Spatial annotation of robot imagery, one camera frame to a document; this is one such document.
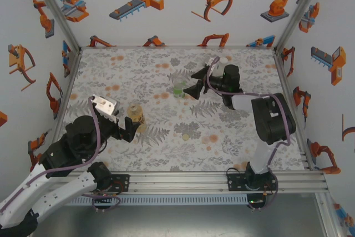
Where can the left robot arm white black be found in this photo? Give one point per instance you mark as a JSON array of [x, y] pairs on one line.
[[63, 189]]

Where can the aluminium side frame rail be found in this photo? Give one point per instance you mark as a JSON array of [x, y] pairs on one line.
[[68, 101], [288, 81]]

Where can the yellow tea bottle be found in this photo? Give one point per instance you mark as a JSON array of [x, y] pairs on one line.
[[137, 115]]

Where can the floral patterned tablecloth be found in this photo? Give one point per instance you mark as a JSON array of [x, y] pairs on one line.
[[138, 67]]

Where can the aluminium rear frame rail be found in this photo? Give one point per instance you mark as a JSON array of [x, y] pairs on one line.
[[177, 47]]

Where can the aluminium frame post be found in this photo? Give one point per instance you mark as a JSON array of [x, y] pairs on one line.
[[55, 12], [299, 12]]

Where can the yellow bottle cap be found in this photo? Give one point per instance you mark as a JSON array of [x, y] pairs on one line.
[[185, 137]]

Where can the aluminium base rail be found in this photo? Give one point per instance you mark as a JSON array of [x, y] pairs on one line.
[[177, 181]]

